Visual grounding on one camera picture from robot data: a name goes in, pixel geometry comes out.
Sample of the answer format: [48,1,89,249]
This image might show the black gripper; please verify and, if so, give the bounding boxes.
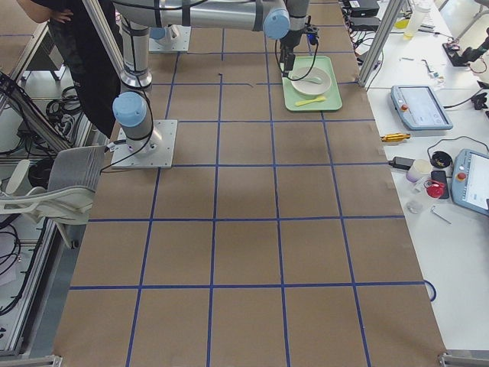
[279,30,304,77]

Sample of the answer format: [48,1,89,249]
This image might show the beige round plate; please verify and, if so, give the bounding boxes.
[290,67,332,96]

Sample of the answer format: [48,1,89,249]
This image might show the yellow plastic fork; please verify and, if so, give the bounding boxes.
[295,96,326,107]

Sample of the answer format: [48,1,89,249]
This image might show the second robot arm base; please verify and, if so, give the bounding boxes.
[150,24,180,47]

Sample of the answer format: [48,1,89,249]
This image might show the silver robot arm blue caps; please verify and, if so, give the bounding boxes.
[113,1,310,164]

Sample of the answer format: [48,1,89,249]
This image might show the mint green tray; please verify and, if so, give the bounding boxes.
[282,56,342,112]

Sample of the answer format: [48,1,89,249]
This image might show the gold cylinder tool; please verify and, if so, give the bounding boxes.
[381,133,411,143]

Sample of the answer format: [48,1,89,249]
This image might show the far teach pendant tablet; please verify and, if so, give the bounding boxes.
[390,85,453,131]

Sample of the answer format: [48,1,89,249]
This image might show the teach pendant tablet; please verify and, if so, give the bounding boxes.
[451,149,488,216]
[390,85,453,131]

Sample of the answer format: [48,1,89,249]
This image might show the person in black clothes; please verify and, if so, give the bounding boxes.
[18,1,121,138]

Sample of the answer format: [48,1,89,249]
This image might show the near teach pendant tablet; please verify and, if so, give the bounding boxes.
[451,149,488,216]

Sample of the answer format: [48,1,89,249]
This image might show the grey white chair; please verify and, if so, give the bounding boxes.
[1,145,105,248]

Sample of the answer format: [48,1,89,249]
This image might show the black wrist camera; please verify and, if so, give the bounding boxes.
[304,24,319,46]

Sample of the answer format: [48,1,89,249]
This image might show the aluminium frame post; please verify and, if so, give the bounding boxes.
[358,0,403,86]

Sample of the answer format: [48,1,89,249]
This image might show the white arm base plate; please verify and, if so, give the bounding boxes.
[111,119,177,169]

